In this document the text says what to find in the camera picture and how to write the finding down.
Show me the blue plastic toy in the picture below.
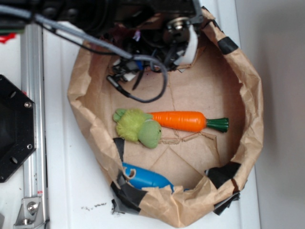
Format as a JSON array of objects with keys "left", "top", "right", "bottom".
[{"left": 122, "top": 162, "right": 174, "bottom": 191}]

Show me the black hexagonal mount plate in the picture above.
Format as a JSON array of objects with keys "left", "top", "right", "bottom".
[{"left": 0, "top": 75, "right": 35, "bottom": 183}]

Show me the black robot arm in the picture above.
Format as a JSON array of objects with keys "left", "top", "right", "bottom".
[{"left": 0, "top": 0, "right": 203, "bottom": 93}]

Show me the orange plastic toy carrot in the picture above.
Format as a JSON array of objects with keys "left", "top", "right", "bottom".
[{"left": 150, "top": 111, "right": 229, "bottom": 133}]

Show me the aluminium extrusion rail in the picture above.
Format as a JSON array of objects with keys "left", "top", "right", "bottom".
[{"left": 14, "top": 25, "right": 50, "bottom": 229}]

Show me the white tray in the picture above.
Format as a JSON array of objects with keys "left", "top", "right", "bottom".
[{"left": 43, "top": 0, "right": 261, "bottom": 229}]

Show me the green plush toy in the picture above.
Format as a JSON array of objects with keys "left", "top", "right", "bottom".
[{"left": 113, "top": 108, "right": 162, "bottom": 149}]

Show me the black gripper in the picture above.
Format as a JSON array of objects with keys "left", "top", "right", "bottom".
[{"left": 107, "top": 14, "right": 203, "bottom": 91}]

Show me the brown paper bag bin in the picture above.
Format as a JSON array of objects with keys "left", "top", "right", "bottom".
[{"left": 68, "top": 9, "right": 264, "bottom": 228}]

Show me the metal corner bracket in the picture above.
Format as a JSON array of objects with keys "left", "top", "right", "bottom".
[{"left": 13, "top": 197, "right": 49, "bottom": 229}]

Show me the grey braided cable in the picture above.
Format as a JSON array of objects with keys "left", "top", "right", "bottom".
[{"left": 0, "top": 4, "right": 169, "bottom": 104}]

